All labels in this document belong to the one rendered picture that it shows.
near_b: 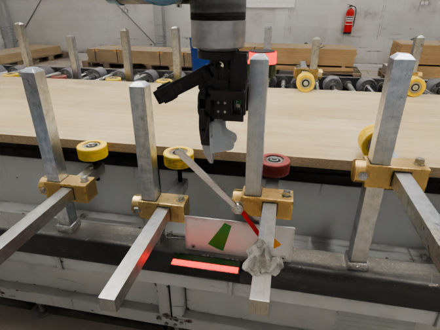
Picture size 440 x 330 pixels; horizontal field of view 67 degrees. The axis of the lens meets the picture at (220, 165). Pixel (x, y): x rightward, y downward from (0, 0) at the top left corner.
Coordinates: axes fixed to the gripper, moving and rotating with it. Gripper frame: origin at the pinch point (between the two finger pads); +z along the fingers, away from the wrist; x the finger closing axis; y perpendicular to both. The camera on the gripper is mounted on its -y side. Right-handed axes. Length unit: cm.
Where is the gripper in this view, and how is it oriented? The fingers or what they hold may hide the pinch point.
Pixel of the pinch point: (207, 156)
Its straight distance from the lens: 65.6
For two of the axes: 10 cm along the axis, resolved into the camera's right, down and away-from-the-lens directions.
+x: 1.9, -4.3, 8.8
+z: 0.0, 9.0, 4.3
